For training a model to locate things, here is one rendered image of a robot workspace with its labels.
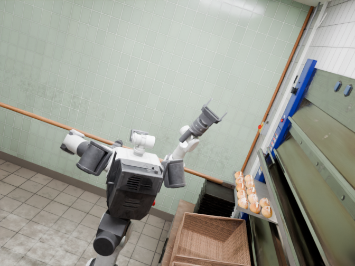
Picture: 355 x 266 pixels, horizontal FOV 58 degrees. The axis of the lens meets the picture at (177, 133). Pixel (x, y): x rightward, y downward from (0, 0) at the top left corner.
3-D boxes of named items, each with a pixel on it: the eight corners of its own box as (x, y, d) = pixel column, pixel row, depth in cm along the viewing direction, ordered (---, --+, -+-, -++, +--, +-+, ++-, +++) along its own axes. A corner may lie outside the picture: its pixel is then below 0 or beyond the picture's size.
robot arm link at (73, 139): (52, 145, 176) (71, 158, 160) (64, 124, 177) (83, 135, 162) (69, 152, 184) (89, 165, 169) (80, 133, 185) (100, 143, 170)
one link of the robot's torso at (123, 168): (158, 233, 162) (179, 171, 151) (90, 224, 151) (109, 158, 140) (149, 199, 188) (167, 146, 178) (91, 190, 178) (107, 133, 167)
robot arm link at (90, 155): (83, 164, 166) (96, 173, 157) (70, 158, 160) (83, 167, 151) (95, 145, 168) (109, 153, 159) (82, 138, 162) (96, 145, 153)
